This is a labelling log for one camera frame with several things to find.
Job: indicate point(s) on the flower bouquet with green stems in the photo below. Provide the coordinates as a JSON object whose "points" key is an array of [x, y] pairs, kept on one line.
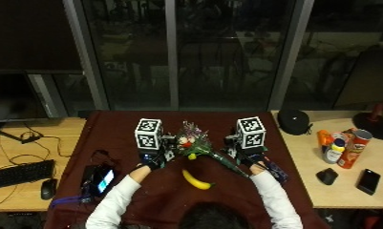
{"points": [[197, 143]]}

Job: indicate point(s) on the dark blue packet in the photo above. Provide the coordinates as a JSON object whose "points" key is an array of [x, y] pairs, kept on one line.
{"points": [[277, 170]]}

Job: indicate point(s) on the black angular mouse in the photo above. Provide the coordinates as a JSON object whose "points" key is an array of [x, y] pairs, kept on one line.
{"points": [[327, 176]]}

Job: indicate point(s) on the grey window frame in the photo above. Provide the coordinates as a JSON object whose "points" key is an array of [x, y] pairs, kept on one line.
{"points": [[171, 54]]}

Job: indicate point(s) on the black round case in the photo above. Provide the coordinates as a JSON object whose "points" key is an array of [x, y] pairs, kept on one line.
{"points": [[294, 121]]}

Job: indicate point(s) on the red chips can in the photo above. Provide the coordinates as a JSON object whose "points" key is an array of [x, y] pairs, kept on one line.
{"points": [[354, 149]]}

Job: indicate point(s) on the dark red tablecloth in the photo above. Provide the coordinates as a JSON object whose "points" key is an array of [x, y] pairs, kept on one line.
{"points": [[170, 197]]}

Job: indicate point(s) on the black keyboard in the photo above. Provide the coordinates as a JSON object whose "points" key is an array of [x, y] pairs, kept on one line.
{"points": [[19, 174]]}

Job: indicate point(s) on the black phone with lit screen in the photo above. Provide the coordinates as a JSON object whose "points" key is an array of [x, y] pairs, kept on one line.
{"points": [[103, 180]]}

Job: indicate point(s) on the orange bottle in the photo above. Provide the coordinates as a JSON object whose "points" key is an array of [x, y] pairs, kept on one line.
{"points": [[323, 138]]}

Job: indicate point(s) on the person's right hand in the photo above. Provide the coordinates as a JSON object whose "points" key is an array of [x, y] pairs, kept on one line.
{"points": [[251, 156]]}

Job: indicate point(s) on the white bottle with blue cap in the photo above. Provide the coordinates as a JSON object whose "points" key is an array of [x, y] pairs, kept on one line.
{"points": [[334, 151]]}

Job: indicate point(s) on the black computer mouse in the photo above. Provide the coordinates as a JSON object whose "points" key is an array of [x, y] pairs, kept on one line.
{"points": [[49, 188]]}

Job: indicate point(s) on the black smartphone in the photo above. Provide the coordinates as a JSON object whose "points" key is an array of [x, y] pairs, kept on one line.
{"points": [[369, 181]]}

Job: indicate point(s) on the white marker cube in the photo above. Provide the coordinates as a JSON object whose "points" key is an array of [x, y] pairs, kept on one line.
{"points": [[149, 133], [251, 132]]}

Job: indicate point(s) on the person's left hand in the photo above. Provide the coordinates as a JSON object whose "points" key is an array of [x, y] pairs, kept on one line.
{"points": [[154, 159]]}

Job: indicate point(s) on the yellow banana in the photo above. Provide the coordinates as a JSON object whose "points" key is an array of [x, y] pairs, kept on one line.
{"points": [[195, 182]]}

